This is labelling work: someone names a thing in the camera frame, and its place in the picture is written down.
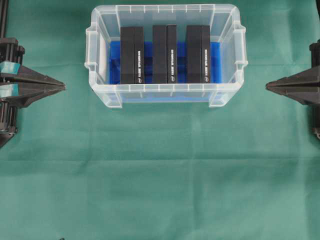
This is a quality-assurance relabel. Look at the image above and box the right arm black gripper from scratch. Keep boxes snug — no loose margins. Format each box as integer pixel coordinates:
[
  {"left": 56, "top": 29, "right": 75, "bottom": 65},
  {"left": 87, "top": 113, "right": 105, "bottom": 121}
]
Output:
[{"left": 266, "top": 40, "right": 320, "bottom": 105}]

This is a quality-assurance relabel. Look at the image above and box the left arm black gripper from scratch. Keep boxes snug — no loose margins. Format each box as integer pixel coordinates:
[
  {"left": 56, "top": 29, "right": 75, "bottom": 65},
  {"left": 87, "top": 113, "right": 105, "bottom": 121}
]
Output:
[{"left": 0, "top": 37, "right": 66, "bottom": 133}]

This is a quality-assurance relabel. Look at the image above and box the black box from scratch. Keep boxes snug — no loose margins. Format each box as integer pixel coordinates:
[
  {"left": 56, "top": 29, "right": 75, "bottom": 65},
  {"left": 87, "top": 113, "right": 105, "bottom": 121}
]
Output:
[
  {"left": 152, "top": 24, "right": 178, "bottom": 84},
  {"left": 185, "top": 25, "right": 211, "bottom": 84},
  {"left": 120, "top": 26, "right": 145, "bottom": 85}
]

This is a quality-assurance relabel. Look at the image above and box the clear plastic storage case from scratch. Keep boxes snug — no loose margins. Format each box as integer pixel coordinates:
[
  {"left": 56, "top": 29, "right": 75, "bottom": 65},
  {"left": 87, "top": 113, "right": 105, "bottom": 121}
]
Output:
[{"left": 84, "top": 4, "right": 248, "bottom": 108}]

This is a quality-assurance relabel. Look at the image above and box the green table cloth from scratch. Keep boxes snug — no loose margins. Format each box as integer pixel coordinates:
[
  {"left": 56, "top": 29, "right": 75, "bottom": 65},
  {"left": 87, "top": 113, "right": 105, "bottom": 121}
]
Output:
[{"left": 0, "top": 0, "right": 320, "bottom": 240}]

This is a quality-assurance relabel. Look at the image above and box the blue foam insert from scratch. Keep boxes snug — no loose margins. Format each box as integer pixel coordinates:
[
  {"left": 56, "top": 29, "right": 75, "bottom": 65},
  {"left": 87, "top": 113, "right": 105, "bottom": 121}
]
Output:
[{"left": 108, "top": 41, "right": 222, "bottom": 102}]

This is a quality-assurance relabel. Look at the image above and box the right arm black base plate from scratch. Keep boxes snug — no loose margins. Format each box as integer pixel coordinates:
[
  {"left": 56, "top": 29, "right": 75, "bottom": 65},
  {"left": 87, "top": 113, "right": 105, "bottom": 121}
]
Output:
[{"left": 312, "top": 126, "right": 320, "bottom": 140}]

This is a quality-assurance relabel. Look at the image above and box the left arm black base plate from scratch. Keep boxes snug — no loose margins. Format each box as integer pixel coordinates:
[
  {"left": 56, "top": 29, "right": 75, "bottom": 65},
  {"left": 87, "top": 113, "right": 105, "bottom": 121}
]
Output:
[{"left": 0, "top": 128, "right": 18, "bottom": 148}]

